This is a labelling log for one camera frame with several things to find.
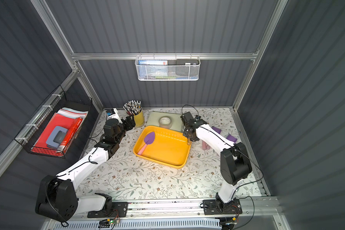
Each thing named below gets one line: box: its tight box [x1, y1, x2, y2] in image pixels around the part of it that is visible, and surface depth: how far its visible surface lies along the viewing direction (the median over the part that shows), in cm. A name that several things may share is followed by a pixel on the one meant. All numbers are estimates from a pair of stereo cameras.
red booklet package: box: [57, 116, 83, 152], surface depth 71 cm
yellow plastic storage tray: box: [133, 125, 193, 169], surface depth 102 cm
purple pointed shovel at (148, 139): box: [137, 131, 156, 156], surface depth 102 cm
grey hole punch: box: [46, 126, 69, 150], surface depth 68 cm
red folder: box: [30, 113, 76, 157], surface depth 69 cm
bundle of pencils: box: [122, 99, 142, 116], surface depth 98 cm
